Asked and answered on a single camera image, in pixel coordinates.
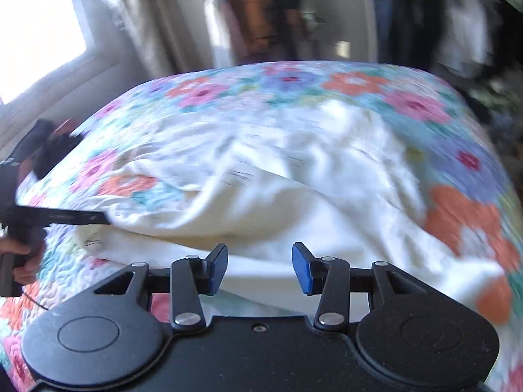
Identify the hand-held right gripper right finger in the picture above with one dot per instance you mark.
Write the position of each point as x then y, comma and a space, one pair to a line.
301, 270

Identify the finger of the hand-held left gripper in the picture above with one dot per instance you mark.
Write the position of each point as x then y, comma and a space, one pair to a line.
61, 216

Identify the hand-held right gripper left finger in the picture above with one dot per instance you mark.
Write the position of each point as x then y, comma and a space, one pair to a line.
217, 270

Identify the white garment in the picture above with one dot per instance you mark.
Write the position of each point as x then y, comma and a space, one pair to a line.
470, 28
294, 196

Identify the dark hanging clothes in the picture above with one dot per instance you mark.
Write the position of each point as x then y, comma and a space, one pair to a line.
402, 16

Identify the person's left hand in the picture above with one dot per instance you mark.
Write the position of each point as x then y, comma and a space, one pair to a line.
25, 262

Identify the bright window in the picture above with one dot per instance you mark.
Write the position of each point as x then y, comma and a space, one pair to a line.
36, 24

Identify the pale curtain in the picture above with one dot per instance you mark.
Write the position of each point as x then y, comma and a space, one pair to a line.
135, 16

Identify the floral quilt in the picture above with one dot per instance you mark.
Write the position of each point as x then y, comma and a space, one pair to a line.
204, 90

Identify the brown hanging garment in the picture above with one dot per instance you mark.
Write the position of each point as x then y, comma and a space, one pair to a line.
257, 20

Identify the white hanging garment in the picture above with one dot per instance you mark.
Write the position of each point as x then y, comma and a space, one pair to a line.
470, 28

